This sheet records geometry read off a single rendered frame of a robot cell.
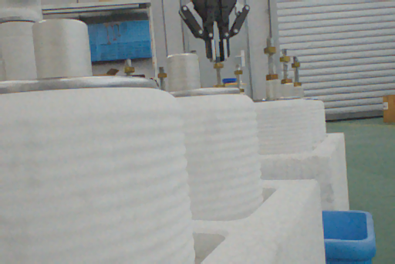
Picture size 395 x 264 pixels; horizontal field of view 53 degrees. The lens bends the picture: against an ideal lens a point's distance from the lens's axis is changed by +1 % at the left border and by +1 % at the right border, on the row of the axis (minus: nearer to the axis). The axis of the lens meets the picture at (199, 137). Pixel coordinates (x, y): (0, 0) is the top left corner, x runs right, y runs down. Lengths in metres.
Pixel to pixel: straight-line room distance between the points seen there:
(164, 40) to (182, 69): 5.68
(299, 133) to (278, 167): 0.06
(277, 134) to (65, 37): 0.40
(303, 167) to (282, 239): 0.31
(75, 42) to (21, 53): 0.77
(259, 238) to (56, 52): 0.12
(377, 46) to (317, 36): 0.92
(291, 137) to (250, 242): 0.36
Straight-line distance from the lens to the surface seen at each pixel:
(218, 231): 0.21
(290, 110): 0.53
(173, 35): 5.96
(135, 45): 5.83
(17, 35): 0.95
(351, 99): 6.34
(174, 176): 0.15
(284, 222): 0.21
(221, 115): 0.23
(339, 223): 0.48
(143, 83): 0.15
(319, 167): 0.50
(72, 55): 0.17
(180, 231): 0.15
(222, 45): 0.73
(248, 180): 0.25
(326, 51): 6.25
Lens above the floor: 0.24
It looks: 3 degrees down
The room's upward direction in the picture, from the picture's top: 5 degrees counter-clockwise
